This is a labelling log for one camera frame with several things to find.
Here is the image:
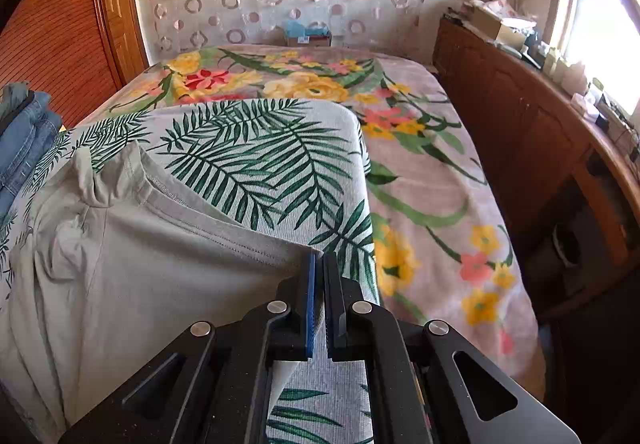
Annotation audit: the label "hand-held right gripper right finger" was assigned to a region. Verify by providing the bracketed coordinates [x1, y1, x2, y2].
[322, 251, 583, 444]

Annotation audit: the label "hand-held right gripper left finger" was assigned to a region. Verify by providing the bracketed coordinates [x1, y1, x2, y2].
[57, 251, 323, 444]

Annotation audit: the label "bed with palm-leaf sheet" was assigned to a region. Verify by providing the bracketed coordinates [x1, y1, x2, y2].
[0, 96, 382, 444]

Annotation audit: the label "floral blanket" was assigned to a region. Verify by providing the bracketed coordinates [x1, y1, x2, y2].
[107, 46, 547, 386]

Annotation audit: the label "dark waste bin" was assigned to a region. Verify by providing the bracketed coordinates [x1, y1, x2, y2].
[550, 221, 587, 271]

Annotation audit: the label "cardboard box with blue cloth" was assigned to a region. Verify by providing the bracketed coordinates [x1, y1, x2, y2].
[284, 20, 334, 49]

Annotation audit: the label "long wooden cabinet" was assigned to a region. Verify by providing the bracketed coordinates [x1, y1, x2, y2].
[432, 14, 640, 321]

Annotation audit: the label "blue denim jeans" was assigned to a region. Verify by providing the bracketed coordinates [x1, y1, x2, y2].
[0, 91, 65, 220]

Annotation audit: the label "beige cardboard box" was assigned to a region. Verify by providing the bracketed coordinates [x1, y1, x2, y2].
[472, 6, 507, 41]

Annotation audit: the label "white pink tissue pack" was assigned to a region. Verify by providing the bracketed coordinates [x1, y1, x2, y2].
[572, 93, 602, 119]

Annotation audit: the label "group of white bottles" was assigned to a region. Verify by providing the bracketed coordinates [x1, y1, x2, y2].
[542, 46, 591, 96]

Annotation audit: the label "pink patterned bag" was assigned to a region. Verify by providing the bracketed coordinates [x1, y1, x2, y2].
[487, 0, 539, 25]

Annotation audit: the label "grey-green folded garment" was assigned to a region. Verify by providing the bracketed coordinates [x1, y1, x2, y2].
[0, 81, 32, 125]

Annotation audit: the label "wooden wardrobe door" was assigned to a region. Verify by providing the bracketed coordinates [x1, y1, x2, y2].
[0, 0, 151, 131]

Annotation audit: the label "bright window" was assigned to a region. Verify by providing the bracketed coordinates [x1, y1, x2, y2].
[550, 0, 640, 121]

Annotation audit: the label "white power strip with cables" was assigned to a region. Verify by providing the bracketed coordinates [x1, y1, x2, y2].
[595, 79, 640, 147]

